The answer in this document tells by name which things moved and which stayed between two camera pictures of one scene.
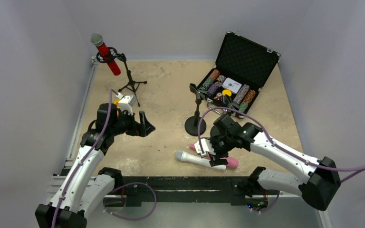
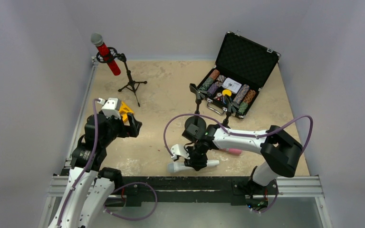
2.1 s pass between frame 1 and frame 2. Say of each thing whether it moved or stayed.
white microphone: moved
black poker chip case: stayed
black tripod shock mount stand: stayed
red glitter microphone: stayed
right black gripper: moved
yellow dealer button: stayed
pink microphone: moved
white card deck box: stayed
